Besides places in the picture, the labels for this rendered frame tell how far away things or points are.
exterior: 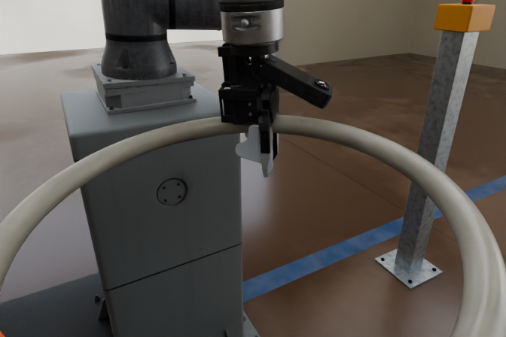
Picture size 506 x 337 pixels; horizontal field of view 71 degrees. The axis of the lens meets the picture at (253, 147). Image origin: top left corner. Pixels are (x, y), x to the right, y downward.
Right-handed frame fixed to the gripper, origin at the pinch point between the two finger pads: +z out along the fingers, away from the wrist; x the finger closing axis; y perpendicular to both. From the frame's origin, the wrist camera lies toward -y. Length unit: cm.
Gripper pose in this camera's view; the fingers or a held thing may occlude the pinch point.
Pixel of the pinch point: (272, 162)
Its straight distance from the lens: 60.8
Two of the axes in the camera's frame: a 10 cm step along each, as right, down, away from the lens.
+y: -9.8, -0.4, 2.2
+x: -2.1, 4.5, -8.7
